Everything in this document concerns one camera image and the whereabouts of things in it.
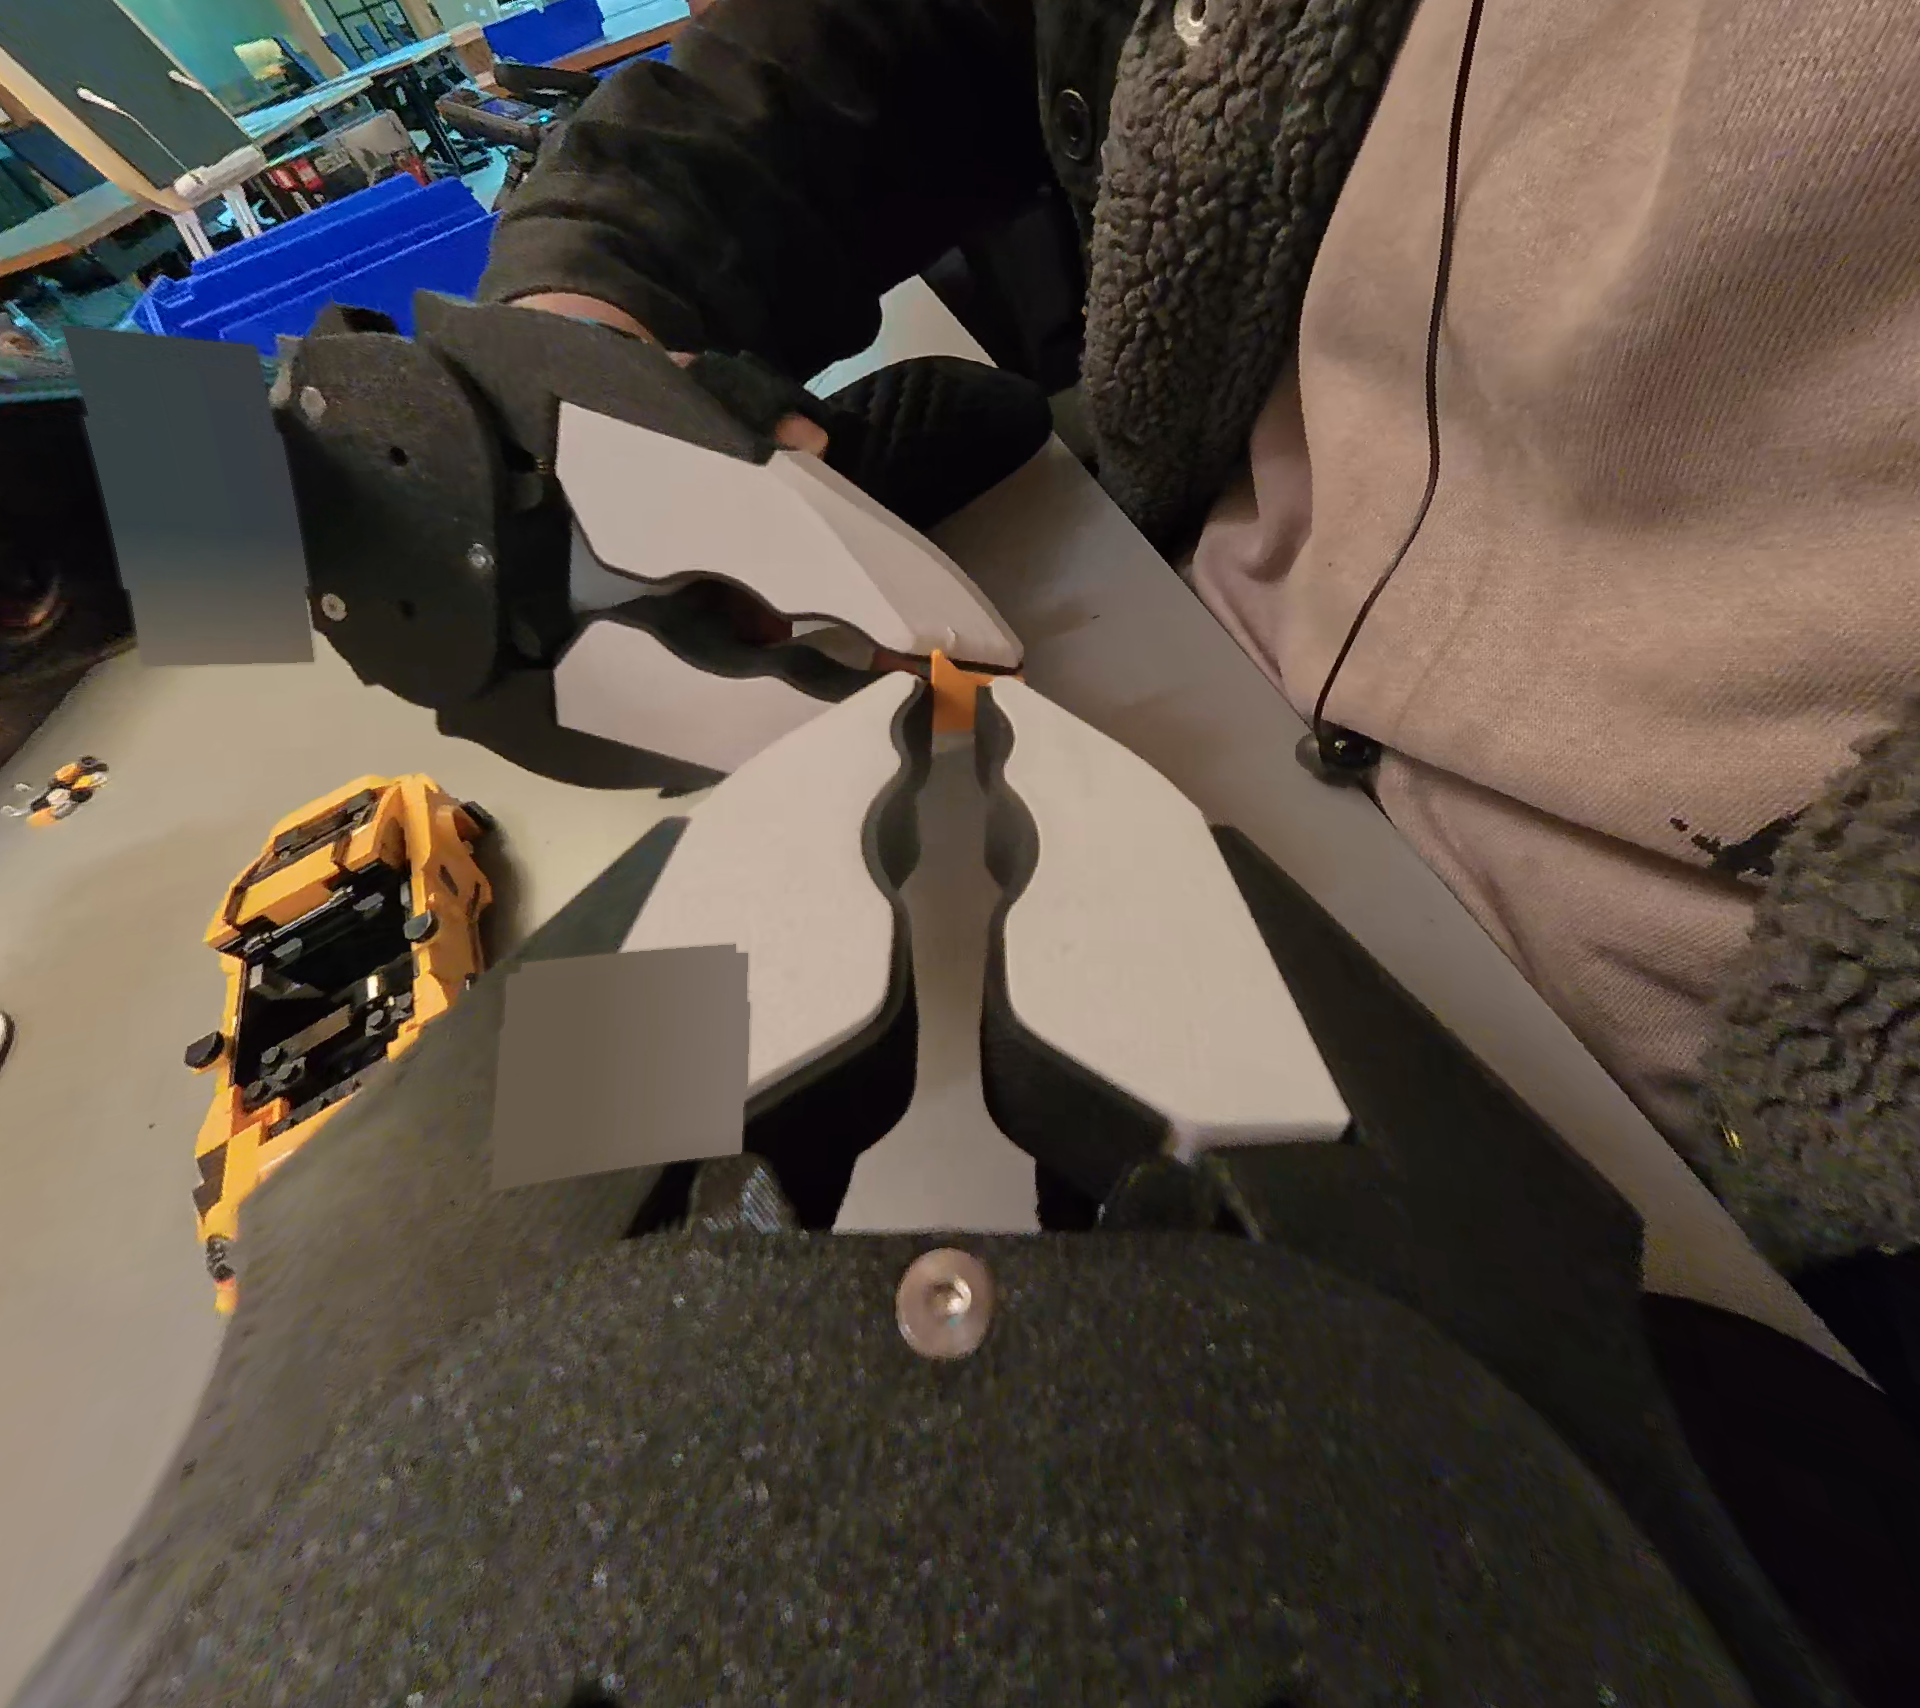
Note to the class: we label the person's right hand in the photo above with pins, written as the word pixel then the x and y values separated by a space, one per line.
pixel 802 432

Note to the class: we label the yellow lego car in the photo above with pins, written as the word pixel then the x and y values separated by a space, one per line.
pixel 450 869

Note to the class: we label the clear bag of lego pieces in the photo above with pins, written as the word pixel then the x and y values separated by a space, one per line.
pixel 61 790

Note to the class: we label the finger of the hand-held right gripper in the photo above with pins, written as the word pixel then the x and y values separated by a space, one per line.
pixel 840 538
pixel 645 688

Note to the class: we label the orange lego bracket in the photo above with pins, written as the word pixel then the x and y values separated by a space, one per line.
pixel 956 688

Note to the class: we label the dark grey panel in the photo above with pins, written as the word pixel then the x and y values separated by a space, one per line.
pixel 104 42

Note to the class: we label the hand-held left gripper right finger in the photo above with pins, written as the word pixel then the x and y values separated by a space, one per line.
pixel 1154 959

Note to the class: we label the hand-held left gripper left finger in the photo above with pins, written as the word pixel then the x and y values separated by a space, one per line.
pixel 795 869

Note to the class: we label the beige sweatshirt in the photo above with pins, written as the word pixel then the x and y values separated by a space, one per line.
pixel 1651 388

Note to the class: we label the person's right forearm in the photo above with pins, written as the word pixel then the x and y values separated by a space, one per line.
pixel 750 148

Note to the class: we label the blue plastic bin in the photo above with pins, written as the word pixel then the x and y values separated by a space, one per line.
pixel 300 268
pixel 541 36

